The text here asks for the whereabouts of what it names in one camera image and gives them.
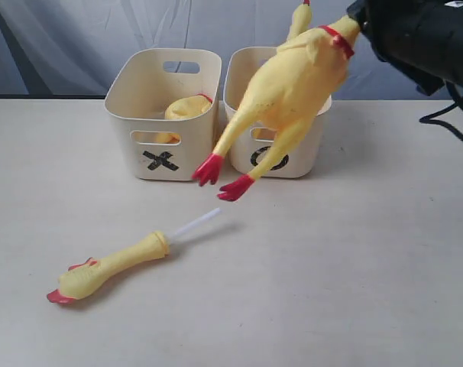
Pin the cream bin marked O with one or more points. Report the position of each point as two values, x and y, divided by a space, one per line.
252 145

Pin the headless yellow chicken body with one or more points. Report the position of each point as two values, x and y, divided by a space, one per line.
185 108

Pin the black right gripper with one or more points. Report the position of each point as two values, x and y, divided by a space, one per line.
371 16

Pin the cream bin marked X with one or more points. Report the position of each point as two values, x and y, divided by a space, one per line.
153 147

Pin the blue backdrop curtain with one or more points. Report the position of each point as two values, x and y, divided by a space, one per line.
76 48

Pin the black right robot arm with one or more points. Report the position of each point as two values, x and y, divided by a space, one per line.
421 39

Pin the detached chicken head with tube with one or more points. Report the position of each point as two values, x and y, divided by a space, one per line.
82 280

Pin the yellow rubber chicken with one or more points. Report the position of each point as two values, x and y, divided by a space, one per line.
285 95
301 18

